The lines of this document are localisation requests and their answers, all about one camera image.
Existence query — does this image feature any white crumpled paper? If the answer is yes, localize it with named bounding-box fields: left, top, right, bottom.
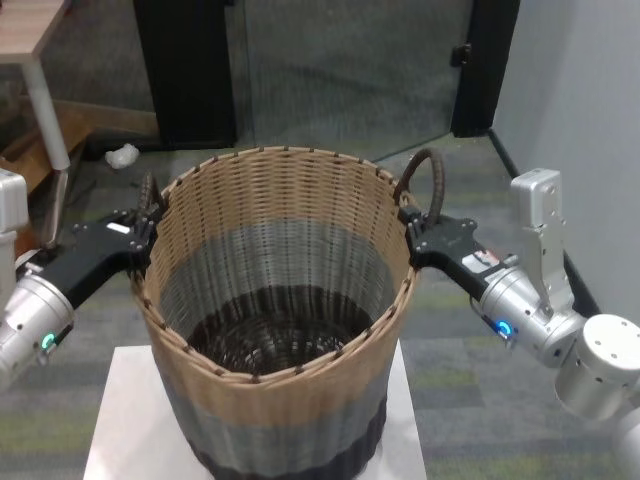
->
left=103, top=142, right=140, bottom=170

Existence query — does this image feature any black door frame post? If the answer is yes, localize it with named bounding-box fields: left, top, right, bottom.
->
left=451, top=0, right=522, bottom=140

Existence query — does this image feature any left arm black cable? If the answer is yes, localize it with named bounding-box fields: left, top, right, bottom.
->
left=37, top=323, right=76, bottom=365

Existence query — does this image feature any flat brown cardboard sheet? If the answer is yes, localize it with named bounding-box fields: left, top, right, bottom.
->
left=0, top=98, right=162, bottom=195

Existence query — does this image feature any tan grey black woven basket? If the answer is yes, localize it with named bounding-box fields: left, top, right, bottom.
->
left=130, top=146, right=446, bottom=480

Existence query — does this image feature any glass door with frosted film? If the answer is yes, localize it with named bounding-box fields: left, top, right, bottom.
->
left=224, top=0, right=474, bottom=162

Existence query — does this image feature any wooden desk with white leg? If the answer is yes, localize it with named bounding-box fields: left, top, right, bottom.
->
left=0, top=0, right=74, bottom=251

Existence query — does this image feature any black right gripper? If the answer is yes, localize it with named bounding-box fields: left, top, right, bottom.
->
left=397, top=203, right=517, bottom=301

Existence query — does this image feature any wide black pillar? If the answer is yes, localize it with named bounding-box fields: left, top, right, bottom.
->
left=133, top=0, right=238, bottom=151

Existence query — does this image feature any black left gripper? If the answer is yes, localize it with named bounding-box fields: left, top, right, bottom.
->
left=42, top=206, right=158, bottom=312

